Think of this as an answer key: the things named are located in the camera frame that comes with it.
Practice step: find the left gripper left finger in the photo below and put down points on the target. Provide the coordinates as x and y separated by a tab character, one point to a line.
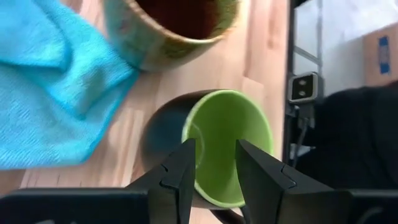
174	186

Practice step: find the teal cloth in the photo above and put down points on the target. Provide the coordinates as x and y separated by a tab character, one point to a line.
46	93

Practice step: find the brown green glazed mug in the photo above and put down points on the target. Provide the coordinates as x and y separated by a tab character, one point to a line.
133	40

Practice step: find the black mug green inside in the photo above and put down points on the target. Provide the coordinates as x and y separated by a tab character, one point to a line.
224	124

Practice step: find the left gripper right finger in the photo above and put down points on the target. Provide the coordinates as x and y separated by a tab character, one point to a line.
267	186

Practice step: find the cardboard box blue tape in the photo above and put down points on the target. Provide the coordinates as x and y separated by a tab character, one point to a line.
371	62

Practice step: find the small table edge camera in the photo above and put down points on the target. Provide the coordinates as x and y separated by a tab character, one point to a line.
303	88

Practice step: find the black bulky object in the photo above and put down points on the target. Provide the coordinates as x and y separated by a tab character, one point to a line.
357	140

